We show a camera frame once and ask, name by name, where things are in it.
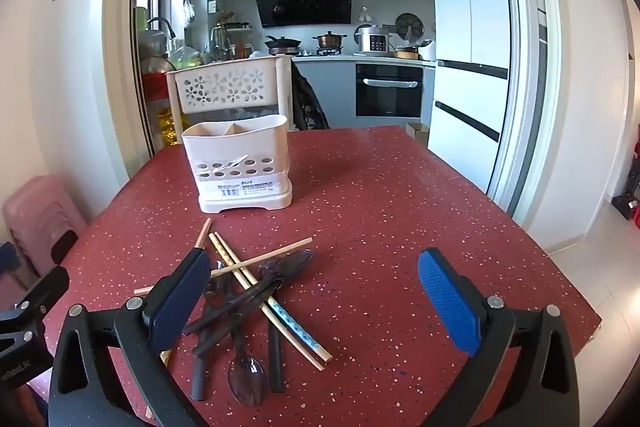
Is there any metal bowl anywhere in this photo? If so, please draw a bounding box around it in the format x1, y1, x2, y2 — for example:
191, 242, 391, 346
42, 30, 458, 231
141, 54, 173, 75

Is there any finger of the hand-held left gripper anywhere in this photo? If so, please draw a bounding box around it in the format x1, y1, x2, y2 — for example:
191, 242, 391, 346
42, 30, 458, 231
0, 243, 17, 278
0, 266, 70, 334

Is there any black range hood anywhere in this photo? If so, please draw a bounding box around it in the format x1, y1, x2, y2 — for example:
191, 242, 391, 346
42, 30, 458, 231
251, 0, 355, 28

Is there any pink plastic stool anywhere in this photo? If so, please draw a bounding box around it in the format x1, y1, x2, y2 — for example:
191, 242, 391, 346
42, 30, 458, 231
2, 174, 88, 278

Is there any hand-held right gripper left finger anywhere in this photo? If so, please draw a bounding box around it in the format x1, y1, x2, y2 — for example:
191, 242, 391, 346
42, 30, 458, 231
48, 247, 212, 427

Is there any silver rice cooker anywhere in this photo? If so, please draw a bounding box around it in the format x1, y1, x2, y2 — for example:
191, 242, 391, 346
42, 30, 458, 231
354, 24, 390, 55

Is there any white refrigerator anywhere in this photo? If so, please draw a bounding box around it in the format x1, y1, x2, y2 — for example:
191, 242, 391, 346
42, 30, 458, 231
425, 0, 516, 195

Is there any metal spoons compartment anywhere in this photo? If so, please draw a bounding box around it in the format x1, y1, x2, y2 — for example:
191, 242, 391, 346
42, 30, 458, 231
182, 249, 315, 337

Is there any black wok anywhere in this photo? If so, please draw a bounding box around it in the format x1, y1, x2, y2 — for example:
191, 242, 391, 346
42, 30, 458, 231
264, 35, 303, 50

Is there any dark translucent plastic spoon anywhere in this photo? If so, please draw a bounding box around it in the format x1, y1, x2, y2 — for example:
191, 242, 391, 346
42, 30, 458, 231
210, 259, 267, 408

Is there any copper pot with lid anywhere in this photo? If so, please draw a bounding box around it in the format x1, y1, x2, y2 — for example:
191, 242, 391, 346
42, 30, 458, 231
313, 32, 348, 50

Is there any black built-in oven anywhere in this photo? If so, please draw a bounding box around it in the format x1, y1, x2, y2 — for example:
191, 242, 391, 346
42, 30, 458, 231
355, 63, 425, 118

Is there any white perforated basket rack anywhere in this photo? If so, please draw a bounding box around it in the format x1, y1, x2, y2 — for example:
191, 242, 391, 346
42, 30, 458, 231
166, 56, 293, 142

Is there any grey kitchen counter cabinet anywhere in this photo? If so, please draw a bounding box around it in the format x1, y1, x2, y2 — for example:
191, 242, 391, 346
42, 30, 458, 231
292, 54, 437, 130

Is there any gold foil decoration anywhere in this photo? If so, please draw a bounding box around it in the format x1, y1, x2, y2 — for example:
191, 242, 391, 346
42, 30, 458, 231
159, 107, 181, 146

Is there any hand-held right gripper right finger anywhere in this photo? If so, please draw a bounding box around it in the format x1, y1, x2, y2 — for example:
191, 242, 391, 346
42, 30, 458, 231
417, 248, 581, 427

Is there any condiment shelf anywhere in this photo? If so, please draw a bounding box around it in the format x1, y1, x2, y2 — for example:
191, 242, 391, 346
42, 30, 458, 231
210, 23, 253, 60

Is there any cardboard box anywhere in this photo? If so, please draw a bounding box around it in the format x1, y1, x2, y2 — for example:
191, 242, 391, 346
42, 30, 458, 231
406, 123, 431, 145

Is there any white plastic utensil holder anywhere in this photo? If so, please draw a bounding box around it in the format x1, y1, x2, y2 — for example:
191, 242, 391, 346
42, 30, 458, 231
181, 114, 293, 214

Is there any round dark pan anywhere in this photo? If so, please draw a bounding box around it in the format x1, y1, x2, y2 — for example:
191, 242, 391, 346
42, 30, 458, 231
395, 13, 425, 42

